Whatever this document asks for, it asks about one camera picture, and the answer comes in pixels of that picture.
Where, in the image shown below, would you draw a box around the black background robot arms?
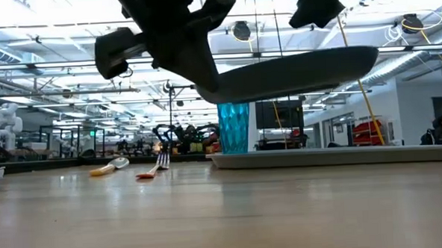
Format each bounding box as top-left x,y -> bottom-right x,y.
152,120 -> 222,157

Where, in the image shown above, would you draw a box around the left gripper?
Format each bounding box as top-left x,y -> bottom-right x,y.
92,0 -> 241,97

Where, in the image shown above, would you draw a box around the grey plastic tray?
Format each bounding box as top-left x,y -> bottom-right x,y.
206,142 -> 442,173

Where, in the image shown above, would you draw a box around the black wall monitor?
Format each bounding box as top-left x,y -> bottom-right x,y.
255,99 -> 305,131

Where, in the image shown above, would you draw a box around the spoon with yellow handle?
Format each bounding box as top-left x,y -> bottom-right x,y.
88,155 -> 131,179

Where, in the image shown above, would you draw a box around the fork with orange handle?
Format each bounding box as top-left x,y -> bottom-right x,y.
134,151 -> 172,180

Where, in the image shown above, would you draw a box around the yellow hanging cable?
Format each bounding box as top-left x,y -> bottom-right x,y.
335,14 -> 386,148

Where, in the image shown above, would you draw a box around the blue round plate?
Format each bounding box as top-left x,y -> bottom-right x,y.
194,45 -> 382,105

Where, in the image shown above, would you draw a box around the black aluminium table frame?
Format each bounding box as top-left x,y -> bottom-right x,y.
4,151 -> 213,175

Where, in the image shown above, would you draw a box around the black ceiling cable reel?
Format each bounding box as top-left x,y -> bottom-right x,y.
401,13 -> 425,35
232,20 -> 252,43

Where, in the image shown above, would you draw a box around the teal faceted plastic cup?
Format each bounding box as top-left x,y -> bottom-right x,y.
217,101 -> 253,155

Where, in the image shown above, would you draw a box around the black hanging cable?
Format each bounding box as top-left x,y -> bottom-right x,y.
269,0 -> 284,55

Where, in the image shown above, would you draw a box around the red bin shelf unit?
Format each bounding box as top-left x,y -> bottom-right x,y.
351,120 -> 384,147

